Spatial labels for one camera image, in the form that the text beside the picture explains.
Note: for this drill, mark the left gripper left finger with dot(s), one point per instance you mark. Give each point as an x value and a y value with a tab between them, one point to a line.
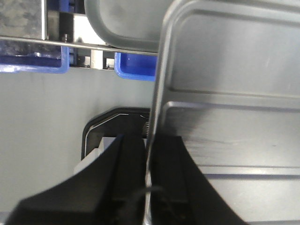
109	191

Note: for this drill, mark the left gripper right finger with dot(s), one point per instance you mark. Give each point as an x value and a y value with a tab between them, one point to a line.
182	195

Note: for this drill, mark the small silver ridged tray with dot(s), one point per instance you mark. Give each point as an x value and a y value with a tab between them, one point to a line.
228	83

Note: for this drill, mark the blue bin under tray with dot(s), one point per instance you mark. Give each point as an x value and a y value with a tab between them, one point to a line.
135	66

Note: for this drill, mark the large grey metal tray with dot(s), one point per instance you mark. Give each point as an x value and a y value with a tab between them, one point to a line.
128	24

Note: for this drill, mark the blue bin lower left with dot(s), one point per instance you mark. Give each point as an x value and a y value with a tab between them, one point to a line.
30	57

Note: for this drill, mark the steel front rack rail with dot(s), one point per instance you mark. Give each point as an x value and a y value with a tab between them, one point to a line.
104	48

